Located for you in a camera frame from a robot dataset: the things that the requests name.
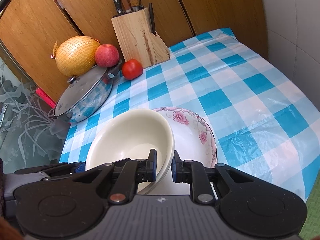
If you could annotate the blue white checkered tablecloth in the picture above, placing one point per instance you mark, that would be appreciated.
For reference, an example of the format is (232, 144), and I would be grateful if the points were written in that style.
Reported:
(262, 122)

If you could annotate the deep plate pink flower rim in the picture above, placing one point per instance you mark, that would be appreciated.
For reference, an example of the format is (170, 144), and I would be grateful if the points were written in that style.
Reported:
(194, 140)

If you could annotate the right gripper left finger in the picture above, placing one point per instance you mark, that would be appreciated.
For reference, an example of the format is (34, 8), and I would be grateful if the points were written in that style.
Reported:
(126, 179)

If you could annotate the cream bowl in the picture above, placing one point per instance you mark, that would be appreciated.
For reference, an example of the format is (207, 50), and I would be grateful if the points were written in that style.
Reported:
(162, 140)
(118, 139)

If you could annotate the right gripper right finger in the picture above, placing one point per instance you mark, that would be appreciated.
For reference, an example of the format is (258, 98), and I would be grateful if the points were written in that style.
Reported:
(196, 175)

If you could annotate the red cutting board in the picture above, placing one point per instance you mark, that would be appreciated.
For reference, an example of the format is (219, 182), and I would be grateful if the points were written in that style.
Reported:
(45, 97)

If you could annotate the red tomato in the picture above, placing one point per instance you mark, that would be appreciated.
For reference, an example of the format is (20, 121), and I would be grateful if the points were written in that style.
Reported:
(132, 69)

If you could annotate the steel pan with lid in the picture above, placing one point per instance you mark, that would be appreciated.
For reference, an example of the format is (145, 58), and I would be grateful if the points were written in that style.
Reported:
(85, 94)

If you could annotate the black scissors in block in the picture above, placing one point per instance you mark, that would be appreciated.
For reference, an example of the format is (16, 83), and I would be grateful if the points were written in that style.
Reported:
(152, 19)

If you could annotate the wooden knife block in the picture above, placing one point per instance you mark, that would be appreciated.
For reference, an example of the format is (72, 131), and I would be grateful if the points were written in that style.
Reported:
(137, 41)

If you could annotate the wooden cabinet doors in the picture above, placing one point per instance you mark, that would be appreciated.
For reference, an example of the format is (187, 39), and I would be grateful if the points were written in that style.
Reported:
(30, 28)

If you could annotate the yellow netted pomelo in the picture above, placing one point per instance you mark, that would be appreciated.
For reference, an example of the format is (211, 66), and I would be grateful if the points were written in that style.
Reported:
(75, 56)

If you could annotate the frosted glass door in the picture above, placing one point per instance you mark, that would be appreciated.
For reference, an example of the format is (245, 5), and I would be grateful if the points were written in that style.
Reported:
(29, 137)

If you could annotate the red apple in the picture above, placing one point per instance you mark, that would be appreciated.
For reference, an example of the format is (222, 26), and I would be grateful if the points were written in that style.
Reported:
(106, 56)

